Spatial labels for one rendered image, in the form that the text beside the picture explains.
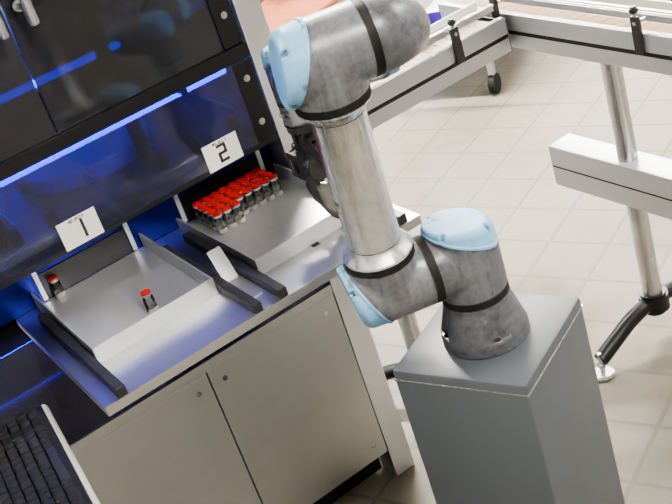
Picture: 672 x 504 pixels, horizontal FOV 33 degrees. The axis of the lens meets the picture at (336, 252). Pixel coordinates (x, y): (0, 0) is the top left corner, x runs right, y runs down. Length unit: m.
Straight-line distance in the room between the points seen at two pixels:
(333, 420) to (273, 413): 0.18
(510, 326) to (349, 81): 0.53
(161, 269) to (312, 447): 0.67
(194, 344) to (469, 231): 0.55
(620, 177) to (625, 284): 0.60
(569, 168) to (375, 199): 1.40
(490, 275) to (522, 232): 1.97
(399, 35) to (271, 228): 0.81
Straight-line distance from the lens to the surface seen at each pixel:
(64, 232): 2.27
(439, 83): 2.79
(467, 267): 1.80
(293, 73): 1.56
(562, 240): 3.70
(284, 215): 2.33
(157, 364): 2.01
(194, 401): 2.52
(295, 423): 2.68
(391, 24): 1.58
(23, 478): 1.99
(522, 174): 4.16
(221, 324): 2.04
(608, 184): 2.95
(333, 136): 1.63
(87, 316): 2.25
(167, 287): 2.23
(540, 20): 2.83
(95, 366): 2.04
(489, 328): 1.87
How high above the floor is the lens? 1.89
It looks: 28 degrees down
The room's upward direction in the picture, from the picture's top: 19 degrees counter-clockwise
